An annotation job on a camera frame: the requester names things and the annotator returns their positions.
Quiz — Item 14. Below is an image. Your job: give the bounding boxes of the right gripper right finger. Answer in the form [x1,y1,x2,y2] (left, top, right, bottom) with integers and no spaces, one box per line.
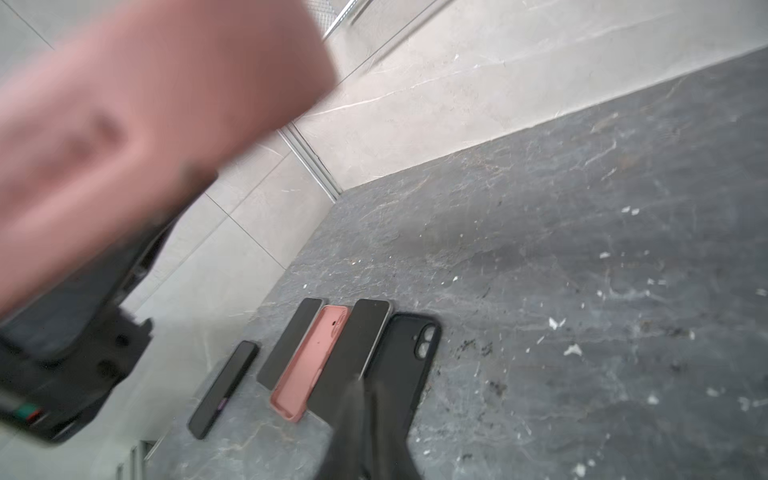
[365,383,421,480]

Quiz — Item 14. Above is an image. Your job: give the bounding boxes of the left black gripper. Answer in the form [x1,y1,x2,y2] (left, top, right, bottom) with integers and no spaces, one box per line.
[1,223,174,444]

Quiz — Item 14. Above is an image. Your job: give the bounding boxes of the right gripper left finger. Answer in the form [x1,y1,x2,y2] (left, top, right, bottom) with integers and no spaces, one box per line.
[315,379,368,480]

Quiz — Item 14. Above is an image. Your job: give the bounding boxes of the pink phone case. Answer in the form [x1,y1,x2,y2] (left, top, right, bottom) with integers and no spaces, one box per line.
[1,1,336,313]
[270,305,349,422]

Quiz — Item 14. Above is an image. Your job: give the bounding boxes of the black phone case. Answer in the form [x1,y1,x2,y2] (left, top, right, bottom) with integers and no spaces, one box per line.
[365,312,442,439]

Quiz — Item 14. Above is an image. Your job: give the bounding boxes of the phone with black screen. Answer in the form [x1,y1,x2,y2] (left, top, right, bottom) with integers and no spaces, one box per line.
[257,298,326,391]

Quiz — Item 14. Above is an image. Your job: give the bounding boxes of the white wire mesh basket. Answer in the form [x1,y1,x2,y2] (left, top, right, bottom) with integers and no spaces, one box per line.
[303,0,370,39]

